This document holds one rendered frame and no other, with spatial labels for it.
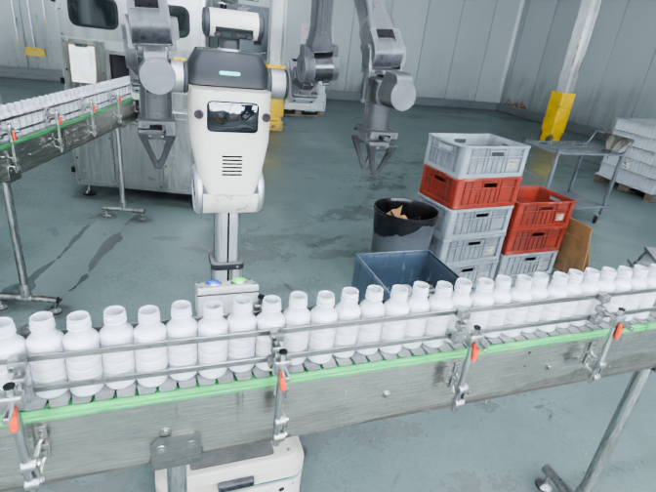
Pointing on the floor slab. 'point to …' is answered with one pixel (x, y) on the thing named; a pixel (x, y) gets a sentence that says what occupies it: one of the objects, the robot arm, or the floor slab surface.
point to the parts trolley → (578, 167)
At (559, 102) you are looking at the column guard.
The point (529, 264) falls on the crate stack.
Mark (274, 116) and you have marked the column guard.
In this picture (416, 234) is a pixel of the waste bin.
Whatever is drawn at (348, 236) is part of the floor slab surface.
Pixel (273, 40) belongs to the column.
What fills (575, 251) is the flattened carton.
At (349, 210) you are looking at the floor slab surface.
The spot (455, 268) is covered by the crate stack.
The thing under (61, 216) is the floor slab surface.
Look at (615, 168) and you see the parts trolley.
